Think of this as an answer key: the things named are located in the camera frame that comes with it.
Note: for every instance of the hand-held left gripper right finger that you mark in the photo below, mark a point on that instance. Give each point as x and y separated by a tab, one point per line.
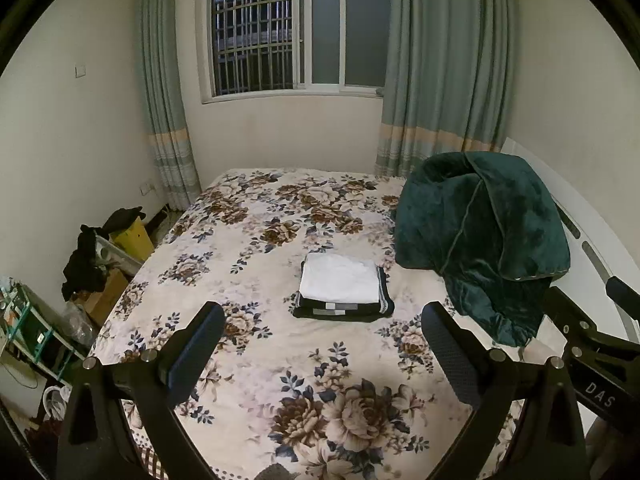
450	355

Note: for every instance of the white t-shirt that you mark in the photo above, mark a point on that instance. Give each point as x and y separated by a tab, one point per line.
342	277

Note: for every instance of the yellow box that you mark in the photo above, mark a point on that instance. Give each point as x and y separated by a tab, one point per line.
136	244

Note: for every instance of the white wall switch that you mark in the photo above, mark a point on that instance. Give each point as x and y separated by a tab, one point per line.
80	70

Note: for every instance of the barred sliding window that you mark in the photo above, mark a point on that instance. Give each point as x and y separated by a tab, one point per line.
300	30

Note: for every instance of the dark green plush blanket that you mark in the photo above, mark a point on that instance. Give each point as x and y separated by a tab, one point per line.
480	230

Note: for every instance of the clear plastic bag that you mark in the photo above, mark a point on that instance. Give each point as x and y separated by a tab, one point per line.
77	323

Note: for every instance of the small black cloth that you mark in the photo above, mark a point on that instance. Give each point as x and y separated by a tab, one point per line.
125	218

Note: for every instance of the teal storage shelf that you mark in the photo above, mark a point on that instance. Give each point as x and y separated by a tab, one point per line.
30	332

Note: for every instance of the person's dark fleece jacket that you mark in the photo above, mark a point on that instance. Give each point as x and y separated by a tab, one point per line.
274	473

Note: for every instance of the dark red cloth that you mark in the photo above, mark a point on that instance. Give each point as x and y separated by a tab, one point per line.
47	432

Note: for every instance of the green striped curtain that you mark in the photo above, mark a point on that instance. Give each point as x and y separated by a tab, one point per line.
167	85
445	60

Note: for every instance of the white wall socket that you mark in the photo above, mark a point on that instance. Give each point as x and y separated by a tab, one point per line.
146	188

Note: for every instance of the floral bedsheet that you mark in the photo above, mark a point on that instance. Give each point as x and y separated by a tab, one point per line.
280	375

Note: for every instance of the brown cardboard box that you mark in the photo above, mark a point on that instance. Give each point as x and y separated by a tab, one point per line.
106	296

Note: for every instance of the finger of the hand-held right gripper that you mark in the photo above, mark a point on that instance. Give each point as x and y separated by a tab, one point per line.
565	305
622	290

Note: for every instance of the white curved bed headboard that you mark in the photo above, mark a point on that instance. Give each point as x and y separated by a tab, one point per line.
595	255

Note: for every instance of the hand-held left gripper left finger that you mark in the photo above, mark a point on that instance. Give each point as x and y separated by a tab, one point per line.
195	355

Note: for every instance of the black grey striped folded garment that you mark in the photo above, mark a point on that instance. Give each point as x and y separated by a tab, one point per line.
340	312

